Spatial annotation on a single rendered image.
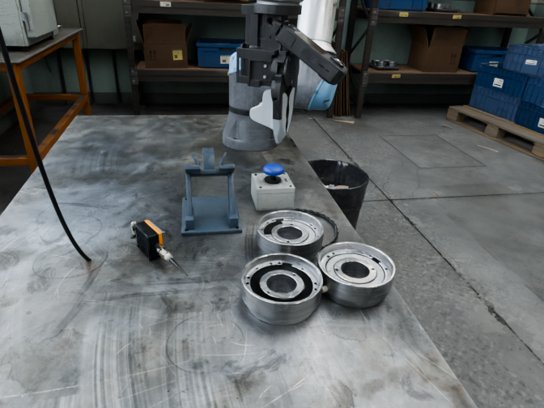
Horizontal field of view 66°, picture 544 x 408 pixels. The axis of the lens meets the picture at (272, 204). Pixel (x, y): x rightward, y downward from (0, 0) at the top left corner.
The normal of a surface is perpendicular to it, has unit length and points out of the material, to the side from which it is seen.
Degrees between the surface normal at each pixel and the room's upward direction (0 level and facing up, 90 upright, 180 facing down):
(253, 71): 90
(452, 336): 0
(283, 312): 90
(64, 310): 0
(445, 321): 0
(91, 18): 90
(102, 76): 90
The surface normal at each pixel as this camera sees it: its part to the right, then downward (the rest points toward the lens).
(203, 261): 0.05, -0.88
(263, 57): -0.34, 0.42
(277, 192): 0.19, 0.47
